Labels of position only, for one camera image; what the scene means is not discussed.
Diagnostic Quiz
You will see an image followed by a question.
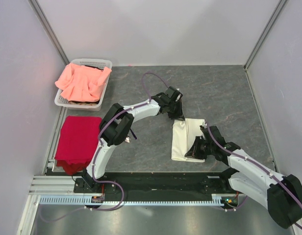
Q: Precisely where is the salmon pink cloth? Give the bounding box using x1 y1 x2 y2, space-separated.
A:
55 63 112 102

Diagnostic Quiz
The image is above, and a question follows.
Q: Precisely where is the purple cable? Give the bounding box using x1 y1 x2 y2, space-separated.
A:
204 119 302 231
91 71 170 183

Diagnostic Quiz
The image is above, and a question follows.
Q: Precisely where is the red folded cloth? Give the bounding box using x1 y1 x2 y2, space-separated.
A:
55 116 102 176

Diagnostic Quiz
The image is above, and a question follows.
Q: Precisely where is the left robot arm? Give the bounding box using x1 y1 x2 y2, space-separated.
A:
82 86 185 192

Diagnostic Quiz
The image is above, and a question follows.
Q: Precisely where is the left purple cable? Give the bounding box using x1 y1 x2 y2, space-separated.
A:
91 71 170 183

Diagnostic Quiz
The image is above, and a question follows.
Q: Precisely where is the aluminium frame post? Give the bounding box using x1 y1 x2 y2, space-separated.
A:
243 0 288 71
28 0 69 65

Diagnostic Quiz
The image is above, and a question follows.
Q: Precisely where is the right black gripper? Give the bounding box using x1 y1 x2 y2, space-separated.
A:
185 136 214 160

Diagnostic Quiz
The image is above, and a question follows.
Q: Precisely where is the slotted cable duct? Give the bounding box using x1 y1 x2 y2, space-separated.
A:
39 194 224 206

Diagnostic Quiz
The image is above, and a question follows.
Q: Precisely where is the left aluminium frame post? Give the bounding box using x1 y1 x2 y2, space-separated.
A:
28 0 69 65

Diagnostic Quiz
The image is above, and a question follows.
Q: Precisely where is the white plastic basket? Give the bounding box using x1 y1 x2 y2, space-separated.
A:
54 58 112 112

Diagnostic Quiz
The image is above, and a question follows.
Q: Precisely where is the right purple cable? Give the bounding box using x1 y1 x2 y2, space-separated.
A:
204 119 302 231

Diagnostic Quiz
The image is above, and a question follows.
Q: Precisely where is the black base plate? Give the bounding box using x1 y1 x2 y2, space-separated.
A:
74 170 237 195

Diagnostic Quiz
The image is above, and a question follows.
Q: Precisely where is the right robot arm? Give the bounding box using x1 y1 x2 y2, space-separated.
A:
186 124 302 229

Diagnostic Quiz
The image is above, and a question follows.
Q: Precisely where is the right aluminium frame post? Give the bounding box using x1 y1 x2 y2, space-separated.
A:
243 0 288 71

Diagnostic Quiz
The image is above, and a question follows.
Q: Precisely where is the white cloth napkin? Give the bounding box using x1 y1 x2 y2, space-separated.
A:
171 118 206 163

